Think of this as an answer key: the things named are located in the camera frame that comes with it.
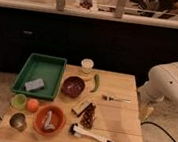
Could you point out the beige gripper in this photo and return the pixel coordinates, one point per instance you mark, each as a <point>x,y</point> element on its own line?
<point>145,110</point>

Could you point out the silver metal fork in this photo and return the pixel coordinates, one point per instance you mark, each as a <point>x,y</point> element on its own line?
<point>110,98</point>

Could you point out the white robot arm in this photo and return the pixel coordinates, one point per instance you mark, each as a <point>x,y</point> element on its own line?
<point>162,82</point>

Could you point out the purple bowl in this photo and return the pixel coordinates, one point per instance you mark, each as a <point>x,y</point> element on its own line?
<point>73,86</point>

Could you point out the orange bowl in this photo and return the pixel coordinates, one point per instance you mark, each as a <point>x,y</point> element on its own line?
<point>58,120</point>

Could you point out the grey object in orange bowl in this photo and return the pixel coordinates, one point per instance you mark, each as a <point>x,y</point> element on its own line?
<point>47,122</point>

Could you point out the brown grape bunch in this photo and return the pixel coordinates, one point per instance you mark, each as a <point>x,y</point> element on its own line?
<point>88,118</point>

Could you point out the green pepper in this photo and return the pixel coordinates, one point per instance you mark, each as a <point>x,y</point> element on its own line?
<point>97,83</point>

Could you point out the wooden block eraser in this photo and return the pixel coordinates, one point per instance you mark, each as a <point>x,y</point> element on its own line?
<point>79,108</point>

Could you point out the white cup on saucer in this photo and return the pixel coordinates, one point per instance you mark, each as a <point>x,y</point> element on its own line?
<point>86,68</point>

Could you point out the green plastic tray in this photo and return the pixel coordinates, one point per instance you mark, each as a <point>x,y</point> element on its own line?
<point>40,66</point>

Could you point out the person in background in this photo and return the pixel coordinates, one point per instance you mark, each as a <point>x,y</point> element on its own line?
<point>170,7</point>

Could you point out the grey blue sponge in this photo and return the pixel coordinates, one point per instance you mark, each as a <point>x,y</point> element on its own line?
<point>34,85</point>

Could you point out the orange ball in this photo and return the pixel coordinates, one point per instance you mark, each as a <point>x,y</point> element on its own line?
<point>32,105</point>

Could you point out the small green cup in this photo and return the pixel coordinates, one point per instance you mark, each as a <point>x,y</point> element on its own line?
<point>19,101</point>

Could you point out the metal cup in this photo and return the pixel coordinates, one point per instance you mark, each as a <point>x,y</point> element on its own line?
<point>17,121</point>

